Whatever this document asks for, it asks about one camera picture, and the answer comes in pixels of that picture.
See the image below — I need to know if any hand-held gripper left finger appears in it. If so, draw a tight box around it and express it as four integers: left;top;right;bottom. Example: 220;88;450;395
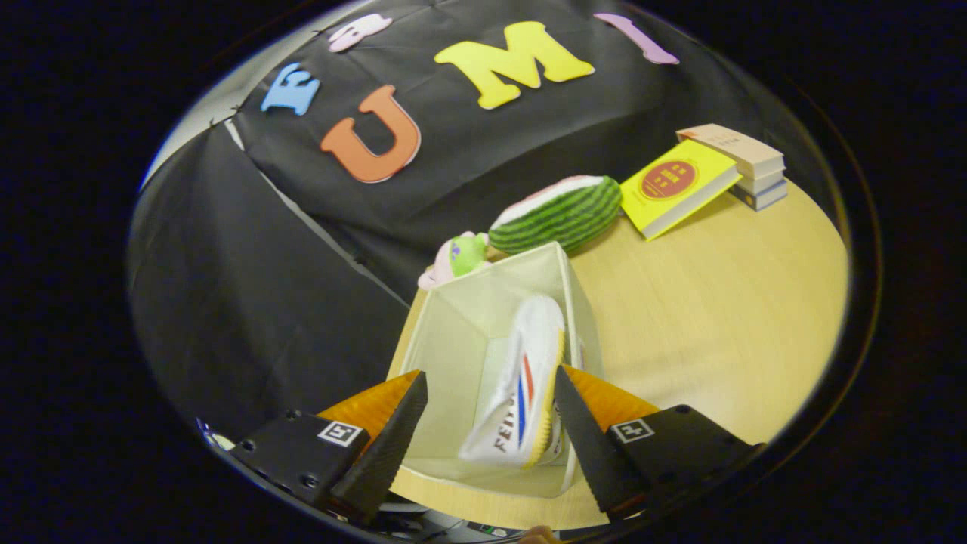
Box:
229;370;429;526

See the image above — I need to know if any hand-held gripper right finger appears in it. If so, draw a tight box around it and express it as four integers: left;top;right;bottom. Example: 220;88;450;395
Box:
554;366;765;522

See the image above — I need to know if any beige fabric storage box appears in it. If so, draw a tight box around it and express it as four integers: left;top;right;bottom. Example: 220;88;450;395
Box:
387;242;605;499

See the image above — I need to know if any black backdrop cloth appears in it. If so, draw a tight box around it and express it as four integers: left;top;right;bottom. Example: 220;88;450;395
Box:
127;0;756;443

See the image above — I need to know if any pink and green plush toy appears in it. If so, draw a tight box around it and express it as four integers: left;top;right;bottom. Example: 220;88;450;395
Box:
418;231;492;292

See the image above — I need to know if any watermelon slice plush toy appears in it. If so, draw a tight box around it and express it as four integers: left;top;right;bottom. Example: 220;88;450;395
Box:
488;175;623;255

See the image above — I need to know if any yellow book with red circle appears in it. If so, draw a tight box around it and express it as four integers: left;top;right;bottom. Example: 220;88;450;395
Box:
620;138;743;242

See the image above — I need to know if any grey book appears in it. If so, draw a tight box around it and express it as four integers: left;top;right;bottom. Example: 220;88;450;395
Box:
729;180;789;212

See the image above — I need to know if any white book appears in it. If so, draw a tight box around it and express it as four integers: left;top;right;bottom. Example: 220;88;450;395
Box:
737;170;787;196

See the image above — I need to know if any beige book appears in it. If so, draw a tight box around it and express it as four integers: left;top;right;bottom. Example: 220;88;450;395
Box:
675;123;786;181

